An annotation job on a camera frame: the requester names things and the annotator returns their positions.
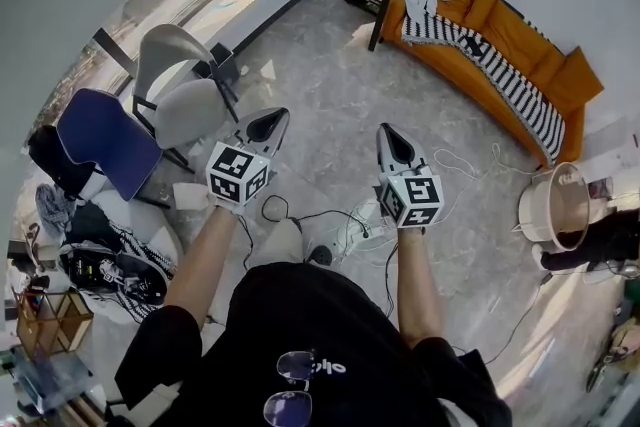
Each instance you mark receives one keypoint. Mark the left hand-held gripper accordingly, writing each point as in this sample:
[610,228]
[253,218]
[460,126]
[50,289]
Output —
[235,175]

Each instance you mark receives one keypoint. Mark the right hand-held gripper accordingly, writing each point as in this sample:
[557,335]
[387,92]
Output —
[412,200]

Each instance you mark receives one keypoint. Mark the black glass cabinet door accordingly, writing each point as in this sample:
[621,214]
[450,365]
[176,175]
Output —
[376,30]

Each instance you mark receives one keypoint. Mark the person's left forearm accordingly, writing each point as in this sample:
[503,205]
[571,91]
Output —
[200,260]

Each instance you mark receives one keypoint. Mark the person's right forearm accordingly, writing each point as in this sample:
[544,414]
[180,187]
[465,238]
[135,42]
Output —
[417,285]

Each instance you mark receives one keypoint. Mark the grey chair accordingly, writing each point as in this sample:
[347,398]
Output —
[190,110]

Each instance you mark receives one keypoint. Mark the white wristband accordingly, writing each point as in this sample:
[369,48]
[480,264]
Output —
[231,207]

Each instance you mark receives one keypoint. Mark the white paper sheet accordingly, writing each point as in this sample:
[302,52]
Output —
[190,195]

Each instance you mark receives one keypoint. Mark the orange sofa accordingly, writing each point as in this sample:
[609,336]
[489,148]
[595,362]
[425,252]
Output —
[440,60]

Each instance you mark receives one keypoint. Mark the person's left leg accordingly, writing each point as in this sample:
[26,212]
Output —
[282,242]

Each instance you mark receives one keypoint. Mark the person's right shoe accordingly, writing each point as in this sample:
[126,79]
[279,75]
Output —
[320,256]

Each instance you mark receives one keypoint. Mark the black rectangular object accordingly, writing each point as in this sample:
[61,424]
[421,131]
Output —
[474,46]

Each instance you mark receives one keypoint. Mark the black and white striped blanket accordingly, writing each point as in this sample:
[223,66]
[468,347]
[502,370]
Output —
[520,100]

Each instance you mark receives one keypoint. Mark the white round side table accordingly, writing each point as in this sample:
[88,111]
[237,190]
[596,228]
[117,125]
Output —
[535,205]

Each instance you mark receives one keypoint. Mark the blue chair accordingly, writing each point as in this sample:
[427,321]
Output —
[105,135]

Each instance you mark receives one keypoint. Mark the orange small cushion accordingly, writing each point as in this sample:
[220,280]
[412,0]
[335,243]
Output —
[481,7]

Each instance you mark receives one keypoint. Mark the orange wide cushion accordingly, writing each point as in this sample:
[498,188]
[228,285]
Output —
[520,35]

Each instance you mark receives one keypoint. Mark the person's black t-shirt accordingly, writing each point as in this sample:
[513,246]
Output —
[325,315]

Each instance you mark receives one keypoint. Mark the black bag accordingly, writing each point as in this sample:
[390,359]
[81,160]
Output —
[50,155]

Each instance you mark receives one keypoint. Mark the grey striped cloth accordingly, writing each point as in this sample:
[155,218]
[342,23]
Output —
[52,210]

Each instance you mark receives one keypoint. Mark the eyeglasses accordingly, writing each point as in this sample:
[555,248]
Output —
[292,365]

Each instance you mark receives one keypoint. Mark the wooden geometric frame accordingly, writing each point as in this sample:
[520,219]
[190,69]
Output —
[37,332]

